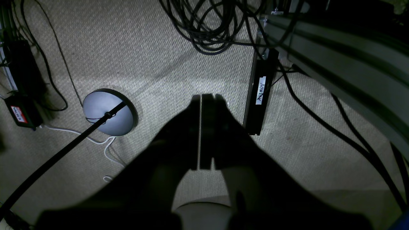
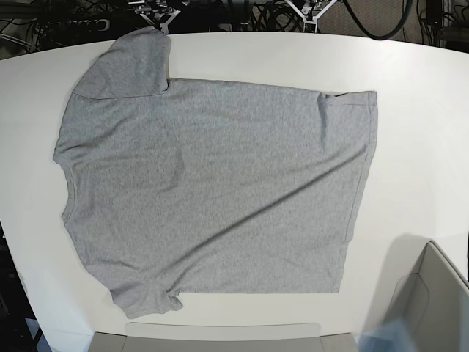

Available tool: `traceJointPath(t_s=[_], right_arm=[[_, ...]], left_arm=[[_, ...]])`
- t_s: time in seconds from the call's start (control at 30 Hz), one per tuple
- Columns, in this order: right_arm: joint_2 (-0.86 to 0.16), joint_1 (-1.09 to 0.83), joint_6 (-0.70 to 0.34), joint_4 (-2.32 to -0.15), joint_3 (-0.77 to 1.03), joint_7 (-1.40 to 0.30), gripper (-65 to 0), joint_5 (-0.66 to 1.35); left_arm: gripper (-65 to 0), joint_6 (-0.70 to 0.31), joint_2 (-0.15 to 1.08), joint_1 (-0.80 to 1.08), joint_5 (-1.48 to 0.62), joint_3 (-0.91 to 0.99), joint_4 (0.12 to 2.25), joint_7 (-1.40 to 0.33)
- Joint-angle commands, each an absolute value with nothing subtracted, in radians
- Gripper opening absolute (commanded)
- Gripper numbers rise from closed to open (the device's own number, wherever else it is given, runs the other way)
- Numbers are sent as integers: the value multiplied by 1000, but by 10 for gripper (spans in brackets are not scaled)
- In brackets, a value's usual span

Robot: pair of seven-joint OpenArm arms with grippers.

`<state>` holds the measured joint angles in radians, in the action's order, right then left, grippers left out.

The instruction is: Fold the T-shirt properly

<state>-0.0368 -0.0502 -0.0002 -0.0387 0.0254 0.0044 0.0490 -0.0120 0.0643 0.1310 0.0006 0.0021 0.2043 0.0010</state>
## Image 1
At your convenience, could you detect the black labelled power brick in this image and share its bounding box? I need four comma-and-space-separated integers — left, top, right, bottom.
243, 50, 279, 135

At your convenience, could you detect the black coiled cable bundle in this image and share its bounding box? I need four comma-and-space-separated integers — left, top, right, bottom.
159, 0, 269, 56

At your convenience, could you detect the black box red label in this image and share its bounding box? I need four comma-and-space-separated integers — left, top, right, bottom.
4, 94, 43, 130

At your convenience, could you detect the thick black floor cable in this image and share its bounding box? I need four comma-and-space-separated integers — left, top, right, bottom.
278, 61, 409, 211

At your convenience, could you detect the grey aluminium frame beam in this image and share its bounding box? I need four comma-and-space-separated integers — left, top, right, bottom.
277, 18, 409, 158

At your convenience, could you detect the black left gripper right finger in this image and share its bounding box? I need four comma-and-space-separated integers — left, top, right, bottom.
200, 94, 373, 230

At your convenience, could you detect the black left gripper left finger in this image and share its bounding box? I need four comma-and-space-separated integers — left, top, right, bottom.
35, 95, 200, 230

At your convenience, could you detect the black stand pole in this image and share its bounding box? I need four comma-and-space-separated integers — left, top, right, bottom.
0, 102, 126, 221

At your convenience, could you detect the white cable on floor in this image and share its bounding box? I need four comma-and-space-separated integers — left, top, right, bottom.
43, 125, 126, 182

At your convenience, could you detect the black power strip left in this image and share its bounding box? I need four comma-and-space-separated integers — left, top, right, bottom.
4, 40, 46, 98

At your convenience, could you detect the grey round stand base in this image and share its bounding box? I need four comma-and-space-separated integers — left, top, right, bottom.
83, 88, 139, 136

